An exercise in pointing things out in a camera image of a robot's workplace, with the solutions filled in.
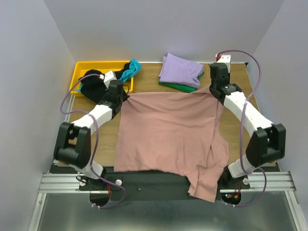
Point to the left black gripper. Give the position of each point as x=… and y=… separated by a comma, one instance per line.
x=125, y=96

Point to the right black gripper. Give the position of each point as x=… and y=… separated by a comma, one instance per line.
x=214, y=88

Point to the pink t-shirt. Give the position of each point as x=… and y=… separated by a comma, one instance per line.
x=177, y=133

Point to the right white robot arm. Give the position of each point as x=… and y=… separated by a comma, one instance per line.
x=267, y=140

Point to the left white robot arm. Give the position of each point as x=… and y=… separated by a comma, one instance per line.
x=77, y=142

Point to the black garment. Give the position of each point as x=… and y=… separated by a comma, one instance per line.
x=93, y=87

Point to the teal garment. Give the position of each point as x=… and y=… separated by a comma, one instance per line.
x=130, y=70

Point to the folded green t-shirt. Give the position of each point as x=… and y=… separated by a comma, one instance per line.
x=185, y=87

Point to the yellow plastic bin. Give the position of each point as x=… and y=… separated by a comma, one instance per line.
x=82, y=67

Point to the folded lavender t-shirt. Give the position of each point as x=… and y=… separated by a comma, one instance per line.
x=177, y=70

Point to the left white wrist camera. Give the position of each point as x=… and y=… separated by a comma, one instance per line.
x=108, y=77

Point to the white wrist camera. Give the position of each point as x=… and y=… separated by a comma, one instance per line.
x=224, y=58
x=108, y=77

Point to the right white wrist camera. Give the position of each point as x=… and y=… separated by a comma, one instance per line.
x=224, y=58

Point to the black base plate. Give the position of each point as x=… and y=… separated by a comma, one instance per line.
x=161, y=186

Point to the aluminium rail frame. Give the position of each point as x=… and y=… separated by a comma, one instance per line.
x=66, y=183

